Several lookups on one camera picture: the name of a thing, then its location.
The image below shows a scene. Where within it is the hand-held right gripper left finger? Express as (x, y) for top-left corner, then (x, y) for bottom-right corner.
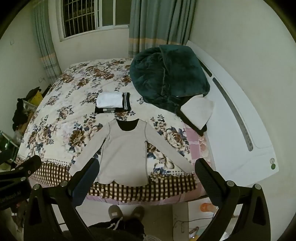
(23, 158), (100, 241)

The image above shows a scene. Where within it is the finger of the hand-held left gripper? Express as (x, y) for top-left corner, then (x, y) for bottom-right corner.
(9, 155), (42, 181)

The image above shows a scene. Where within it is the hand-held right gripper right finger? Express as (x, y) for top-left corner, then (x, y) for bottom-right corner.
(194, 159), (271, 241)

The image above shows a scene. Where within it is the beige long-sleeve shirt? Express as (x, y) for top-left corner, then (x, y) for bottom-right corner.
(69, 119), (195, 186)

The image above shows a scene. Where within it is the orange bottle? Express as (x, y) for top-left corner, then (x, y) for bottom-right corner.
(200, 203), (219, 213)

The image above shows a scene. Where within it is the person's left shoe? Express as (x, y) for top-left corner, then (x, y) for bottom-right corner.
(108, 205), (123, 223)

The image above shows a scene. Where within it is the person's shoe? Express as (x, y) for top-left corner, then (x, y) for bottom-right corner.
(108, 205), (123, 223)
(130, 205), (145, 221)

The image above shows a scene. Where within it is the black clothing pile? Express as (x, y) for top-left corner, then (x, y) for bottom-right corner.
(12, 98), (28, 129)

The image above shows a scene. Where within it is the white headboard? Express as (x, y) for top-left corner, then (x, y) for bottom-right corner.
(185, 40), (279, 186)

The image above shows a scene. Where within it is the person's right shoe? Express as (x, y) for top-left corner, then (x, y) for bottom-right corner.
(130, 205), (145, 221)

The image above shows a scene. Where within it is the yellow box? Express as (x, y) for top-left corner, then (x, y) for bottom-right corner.
(27, 89), (43, 107)

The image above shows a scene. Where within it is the cream pillow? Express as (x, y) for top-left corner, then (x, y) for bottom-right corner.
(180, 95), (215, 131)

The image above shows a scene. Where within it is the floral bed sheet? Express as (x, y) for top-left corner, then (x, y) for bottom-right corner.
(15, 58), (216, 205)

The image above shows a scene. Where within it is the white folded garment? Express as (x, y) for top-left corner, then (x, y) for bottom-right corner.
(96, 93), (124, 109)

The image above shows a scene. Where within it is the black striped folded garment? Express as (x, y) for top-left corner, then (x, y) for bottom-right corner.
(95, 92), (132, 114)

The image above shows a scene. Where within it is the dark green plush blanket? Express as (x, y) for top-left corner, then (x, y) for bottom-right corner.
(129, 44), (211, 137)

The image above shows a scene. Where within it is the grey-green curtain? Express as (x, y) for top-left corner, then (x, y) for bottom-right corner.
(32, 0), (62, 84)
(128, 0), (197, 58)

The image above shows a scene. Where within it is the barred window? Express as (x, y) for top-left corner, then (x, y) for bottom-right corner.
(60, 0), (130, 42)

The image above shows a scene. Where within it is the black floor cable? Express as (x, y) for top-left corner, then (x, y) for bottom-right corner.
(173, 213), (216, 230)

